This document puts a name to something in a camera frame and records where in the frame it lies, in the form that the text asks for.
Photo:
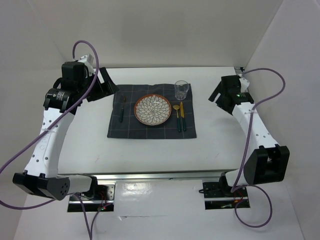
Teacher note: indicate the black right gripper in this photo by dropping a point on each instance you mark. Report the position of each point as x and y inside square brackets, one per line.
[219, 102]

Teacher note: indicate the gold fork green handle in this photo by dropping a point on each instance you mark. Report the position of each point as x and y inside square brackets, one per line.
[121, 116]

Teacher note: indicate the gold spoon green handle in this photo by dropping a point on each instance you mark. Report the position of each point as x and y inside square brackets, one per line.
[179, 125]

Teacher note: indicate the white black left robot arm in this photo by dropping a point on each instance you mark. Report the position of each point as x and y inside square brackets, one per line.
[40, 176]

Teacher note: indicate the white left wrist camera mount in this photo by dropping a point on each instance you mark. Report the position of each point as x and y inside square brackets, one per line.
[87, 59]

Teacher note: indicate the floral patterned plate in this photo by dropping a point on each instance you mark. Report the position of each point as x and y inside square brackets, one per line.
[152, 109]

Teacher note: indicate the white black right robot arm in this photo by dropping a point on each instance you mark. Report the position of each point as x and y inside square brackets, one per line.
[265, 160]

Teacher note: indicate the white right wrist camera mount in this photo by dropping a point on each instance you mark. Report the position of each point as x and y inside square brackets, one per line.
[244, 84]

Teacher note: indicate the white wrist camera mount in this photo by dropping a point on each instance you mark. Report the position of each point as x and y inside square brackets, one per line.
[244, 84]
[87, 59]

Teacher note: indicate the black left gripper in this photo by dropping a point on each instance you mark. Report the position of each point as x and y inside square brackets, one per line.
[107, 87]

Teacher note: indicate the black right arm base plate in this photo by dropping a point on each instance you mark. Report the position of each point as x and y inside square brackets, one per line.
[215, 199]

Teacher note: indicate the dark grey checked cloth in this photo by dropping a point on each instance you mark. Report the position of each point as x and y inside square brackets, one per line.
[131, 128]

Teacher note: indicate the clear drinking glass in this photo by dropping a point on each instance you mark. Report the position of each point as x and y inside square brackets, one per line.
[181, 89]

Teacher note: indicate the gold knife green handle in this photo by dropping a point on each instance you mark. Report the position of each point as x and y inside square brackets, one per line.
[182, 113]

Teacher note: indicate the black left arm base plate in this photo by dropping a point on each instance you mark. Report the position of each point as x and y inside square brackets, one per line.
[103, 199]

